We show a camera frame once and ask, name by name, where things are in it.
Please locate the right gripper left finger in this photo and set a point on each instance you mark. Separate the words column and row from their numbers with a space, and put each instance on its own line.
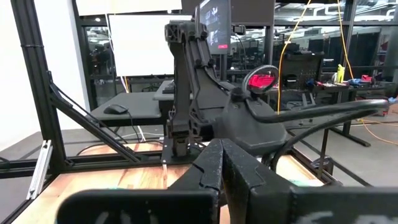
column 202, row 174

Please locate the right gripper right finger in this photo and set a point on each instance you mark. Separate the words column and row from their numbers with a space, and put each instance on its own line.
column 248, row 180

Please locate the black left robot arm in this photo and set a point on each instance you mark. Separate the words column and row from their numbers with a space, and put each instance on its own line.
column 180, row 77

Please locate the black background workbench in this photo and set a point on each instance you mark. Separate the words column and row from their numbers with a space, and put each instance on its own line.
column 301, row 67

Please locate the grey raised desk top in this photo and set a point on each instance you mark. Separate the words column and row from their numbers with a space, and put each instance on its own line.
column 160, row 96

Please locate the dark low desk top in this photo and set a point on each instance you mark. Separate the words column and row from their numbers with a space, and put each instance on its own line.
column 140, row 107

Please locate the black backlit keyboard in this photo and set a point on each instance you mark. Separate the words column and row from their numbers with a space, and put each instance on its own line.
column 168, row 88

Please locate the black computer mouse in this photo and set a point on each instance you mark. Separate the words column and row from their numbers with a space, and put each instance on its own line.
column 115, row 109

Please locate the yellow bottle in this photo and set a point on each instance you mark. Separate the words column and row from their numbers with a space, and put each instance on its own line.
column 340, row 74

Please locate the black computer monitor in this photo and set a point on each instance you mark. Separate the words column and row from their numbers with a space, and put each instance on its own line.
column 216, row 25

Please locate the small red box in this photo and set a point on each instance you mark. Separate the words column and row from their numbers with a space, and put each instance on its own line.
column 366, row 78

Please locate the white whiteboard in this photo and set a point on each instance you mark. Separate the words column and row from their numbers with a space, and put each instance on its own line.
column 140, row 46

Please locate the white hanging panel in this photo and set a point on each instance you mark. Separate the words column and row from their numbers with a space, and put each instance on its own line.
column 124, row 7

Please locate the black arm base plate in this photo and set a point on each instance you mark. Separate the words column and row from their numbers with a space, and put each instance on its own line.
column 169, row 157

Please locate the silver aluminium bracket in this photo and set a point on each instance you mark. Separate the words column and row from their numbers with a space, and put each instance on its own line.
column 38, row 171

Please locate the black aluminium table frame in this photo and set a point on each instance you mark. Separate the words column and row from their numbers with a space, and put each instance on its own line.
column 37, row 77

